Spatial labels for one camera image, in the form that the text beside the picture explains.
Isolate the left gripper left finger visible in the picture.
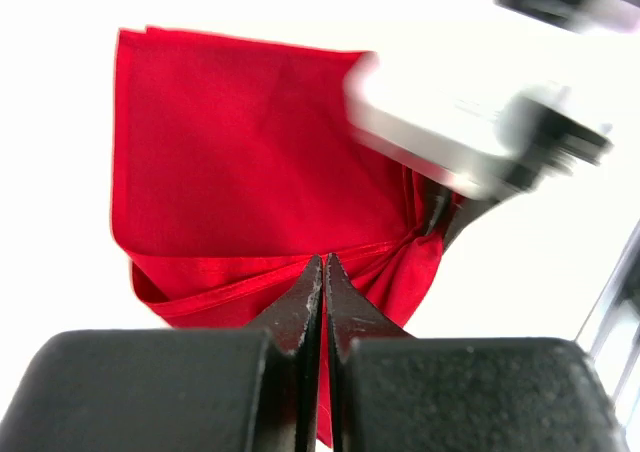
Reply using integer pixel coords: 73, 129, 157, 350
14, 257, 323, 451

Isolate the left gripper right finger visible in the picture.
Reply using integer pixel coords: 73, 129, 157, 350
324, 255, 627, 451

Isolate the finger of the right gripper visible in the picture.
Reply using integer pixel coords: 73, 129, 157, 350
424, 181, 495, 247

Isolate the red cloth napkin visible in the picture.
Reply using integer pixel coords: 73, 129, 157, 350
109, 25, 466, 448

